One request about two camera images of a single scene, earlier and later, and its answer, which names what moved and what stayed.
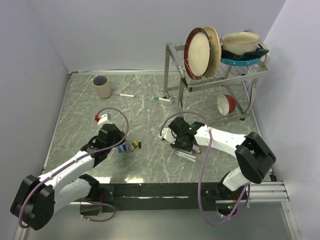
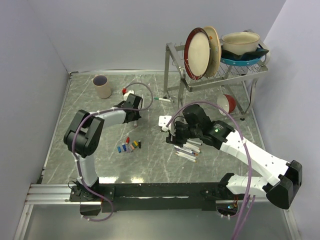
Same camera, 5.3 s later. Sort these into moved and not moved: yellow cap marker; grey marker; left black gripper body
Moved: left black gripper body
Not moved: grey marker; yellow cap marker
